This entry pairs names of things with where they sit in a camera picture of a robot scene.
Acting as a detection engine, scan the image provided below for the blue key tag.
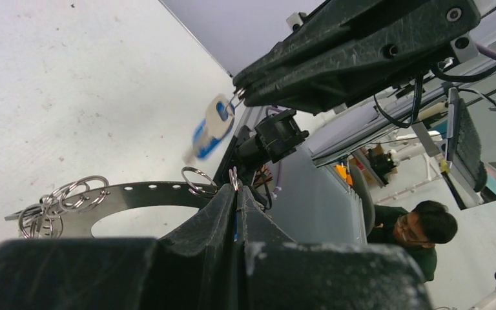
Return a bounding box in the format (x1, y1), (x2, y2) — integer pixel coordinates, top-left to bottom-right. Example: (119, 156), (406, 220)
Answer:
(183, 88), (245, 164)

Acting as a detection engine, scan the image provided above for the person in dark shirt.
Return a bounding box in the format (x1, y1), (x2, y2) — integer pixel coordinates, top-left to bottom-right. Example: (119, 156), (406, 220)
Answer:
(367, 200), (459, 282)

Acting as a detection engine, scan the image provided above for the small split key ring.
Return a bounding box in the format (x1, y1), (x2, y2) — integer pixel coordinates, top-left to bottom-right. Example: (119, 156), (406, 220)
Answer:
(228, 165), (240, 192)

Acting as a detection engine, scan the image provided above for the round steel key organizer disc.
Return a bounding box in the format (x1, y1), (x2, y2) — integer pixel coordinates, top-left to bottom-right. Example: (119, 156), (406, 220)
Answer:
(5, 166), (219, 239)

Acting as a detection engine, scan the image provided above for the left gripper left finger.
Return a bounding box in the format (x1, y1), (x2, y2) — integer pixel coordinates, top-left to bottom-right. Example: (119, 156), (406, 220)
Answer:
(0, 184), (237, 309)

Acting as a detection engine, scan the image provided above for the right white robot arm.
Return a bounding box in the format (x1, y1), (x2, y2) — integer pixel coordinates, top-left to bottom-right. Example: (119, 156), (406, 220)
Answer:
(215, 0), (481, 183)

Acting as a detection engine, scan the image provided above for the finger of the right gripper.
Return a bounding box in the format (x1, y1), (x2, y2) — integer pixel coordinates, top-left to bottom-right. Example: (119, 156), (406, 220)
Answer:
(241, 34), (453, 114)
(233, 1), (481, 88)

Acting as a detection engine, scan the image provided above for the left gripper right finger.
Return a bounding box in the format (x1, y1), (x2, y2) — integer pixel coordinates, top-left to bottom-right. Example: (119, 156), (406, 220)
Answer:
(237, 186), (432, 309)

